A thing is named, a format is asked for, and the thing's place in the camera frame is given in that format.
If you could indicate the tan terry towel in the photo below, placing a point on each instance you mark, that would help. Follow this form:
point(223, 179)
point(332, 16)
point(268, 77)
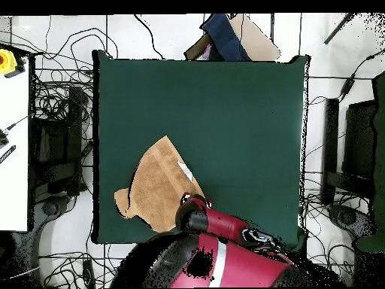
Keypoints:
point(159, 186)

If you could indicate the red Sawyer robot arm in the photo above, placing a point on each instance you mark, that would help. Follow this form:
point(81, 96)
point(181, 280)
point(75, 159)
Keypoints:
point(240, 265)

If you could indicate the dark green table cloth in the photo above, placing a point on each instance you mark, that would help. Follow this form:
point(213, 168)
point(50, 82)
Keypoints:
point(240, 120)

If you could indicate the black power strip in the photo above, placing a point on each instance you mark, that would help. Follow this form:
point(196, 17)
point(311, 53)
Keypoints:
point(88, 274)

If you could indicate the grey wheeled base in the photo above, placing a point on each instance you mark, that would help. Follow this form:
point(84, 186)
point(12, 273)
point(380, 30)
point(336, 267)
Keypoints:
point(51, 207)
point(349, 219)

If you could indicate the black equipment rack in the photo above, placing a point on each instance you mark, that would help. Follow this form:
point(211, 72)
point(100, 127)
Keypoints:
point(73, 120)

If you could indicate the black upright bar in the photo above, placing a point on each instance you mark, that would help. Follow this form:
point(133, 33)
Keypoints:
point(331, 135)

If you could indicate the dark blue cloth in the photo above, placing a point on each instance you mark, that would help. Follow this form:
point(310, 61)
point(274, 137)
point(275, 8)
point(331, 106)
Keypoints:
point(224, 36)

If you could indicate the brown cardboard box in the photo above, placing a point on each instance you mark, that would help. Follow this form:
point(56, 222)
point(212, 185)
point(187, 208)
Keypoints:
point(258, 42)

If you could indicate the black equipment box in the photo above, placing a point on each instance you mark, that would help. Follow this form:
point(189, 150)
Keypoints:
point(359, 141)

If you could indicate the green hanging cloth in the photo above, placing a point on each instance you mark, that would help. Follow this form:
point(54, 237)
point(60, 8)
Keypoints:
point(379, 180)

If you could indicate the white desk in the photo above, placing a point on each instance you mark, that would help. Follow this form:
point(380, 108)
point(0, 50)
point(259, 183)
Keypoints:
point(13, 180)

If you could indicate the black thin rod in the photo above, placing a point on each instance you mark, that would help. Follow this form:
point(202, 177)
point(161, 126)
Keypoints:
point(337, 29)

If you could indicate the yellow emergency stop button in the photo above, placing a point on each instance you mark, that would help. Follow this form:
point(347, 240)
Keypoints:
point(6, 61)

